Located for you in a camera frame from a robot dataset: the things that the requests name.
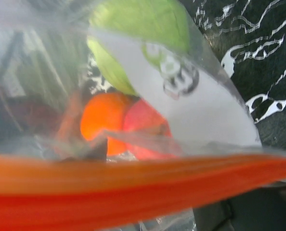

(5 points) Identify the clear zip top bag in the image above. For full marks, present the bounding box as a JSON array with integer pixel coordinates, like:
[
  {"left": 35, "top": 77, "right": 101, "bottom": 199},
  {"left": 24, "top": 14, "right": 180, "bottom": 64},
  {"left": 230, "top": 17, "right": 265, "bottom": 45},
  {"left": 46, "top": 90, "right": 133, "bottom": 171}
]
[{"left": 0, "top": 0, "right": 286, "bottom": 231}]

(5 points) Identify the red fake peach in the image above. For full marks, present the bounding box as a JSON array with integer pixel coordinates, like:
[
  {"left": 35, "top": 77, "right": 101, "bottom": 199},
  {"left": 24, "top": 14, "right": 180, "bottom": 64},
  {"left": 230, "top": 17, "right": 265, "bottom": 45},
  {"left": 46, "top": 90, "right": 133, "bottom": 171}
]
[{"left": 122, "top": 99, "right": 177, "bottom": 160}]

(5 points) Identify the orange fake fruit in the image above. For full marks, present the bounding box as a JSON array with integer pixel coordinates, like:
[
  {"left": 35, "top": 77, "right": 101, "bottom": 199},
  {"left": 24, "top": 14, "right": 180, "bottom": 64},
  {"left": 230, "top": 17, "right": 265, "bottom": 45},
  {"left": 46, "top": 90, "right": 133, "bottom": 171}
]
[{"left": 80, "top": 92, "right": 134, "bottom": 156}]

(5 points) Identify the pale green fake cabbage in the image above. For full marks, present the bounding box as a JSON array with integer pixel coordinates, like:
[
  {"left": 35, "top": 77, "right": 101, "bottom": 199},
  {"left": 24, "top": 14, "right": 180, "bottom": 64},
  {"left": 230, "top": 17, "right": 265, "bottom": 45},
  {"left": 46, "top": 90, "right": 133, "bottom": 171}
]
[{"left": 87, "top": 0, "right": 190, "bottom": 95}]

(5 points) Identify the black marble pattern mat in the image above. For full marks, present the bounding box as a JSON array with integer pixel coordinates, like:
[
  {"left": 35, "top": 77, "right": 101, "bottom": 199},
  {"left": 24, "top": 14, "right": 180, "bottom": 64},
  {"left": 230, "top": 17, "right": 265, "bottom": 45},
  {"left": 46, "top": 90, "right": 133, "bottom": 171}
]
[{"left": 182, "top": 0, "right": 286, "bottom": 150}]

